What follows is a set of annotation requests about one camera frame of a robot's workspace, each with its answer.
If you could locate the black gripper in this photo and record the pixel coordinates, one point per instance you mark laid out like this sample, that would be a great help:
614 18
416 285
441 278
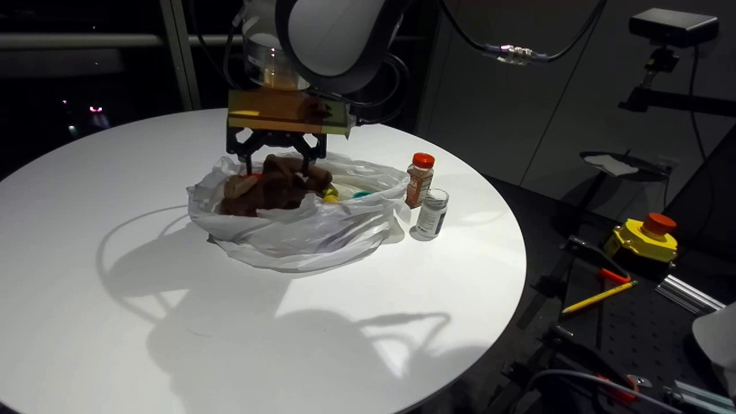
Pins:
277 139

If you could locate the brown plush toy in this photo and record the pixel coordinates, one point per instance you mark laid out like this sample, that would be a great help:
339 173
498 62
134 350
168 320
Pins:
278 185

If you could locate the yellow cup orange lid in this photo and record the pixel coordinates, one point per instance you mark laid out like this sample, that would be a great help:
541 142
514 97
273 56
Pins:
332 195

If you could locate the spice jar orange lid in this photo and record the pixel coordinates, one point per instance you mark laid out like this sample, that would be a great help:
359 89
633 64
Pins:
420 173

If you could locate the white lid pill bottle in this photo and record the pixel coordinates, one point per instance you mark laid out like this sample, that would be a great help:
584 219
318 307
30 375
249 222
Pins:
430 215

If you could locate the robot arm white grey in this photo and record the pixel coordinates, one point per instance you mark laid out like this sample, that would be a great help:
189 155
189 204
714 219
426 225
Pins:
318 66

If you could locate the white plastic bag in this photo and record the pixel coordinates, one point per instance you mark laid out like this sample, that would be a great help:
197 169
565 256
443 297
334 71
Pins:
316 234

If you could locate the yellow emergency stop button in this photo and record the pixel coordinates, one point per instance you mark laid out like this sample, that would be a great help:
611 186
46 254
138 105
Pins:
650 237

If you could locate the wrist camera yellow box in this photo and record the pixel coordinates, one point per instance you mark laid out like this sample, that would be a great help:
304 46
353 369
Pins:
285 111

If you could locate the grey window frame post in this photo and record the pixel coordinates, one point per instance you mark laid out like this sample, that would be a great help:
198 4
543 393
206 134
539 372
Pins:
180 50

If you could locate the grey horizontal rail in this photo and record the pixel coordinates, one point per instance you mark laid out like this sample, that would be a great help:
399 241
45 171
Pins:
98 40

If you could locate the black camera on mount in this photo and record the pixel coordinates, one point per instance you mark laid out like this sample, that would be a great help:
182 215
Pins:
675 27

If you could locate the aluminium rail piece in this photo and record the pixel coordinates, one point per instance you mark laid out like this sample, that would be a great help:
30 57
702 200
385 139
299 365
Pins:
688 297

